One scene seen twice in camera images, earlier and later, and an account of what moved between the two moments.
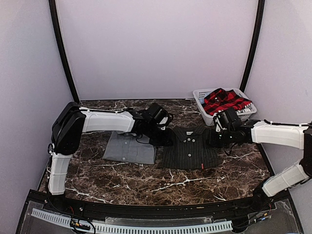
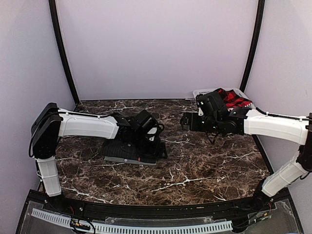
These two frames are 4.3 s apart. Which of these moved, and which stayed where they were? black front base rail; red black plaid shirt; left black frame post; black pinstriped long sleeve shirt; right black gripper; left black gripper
Moved: right black gripper; black pinstriped long sleeve shirt; left black gripper
Stayed: left black frame post; black front base rail; red black plaid shirt
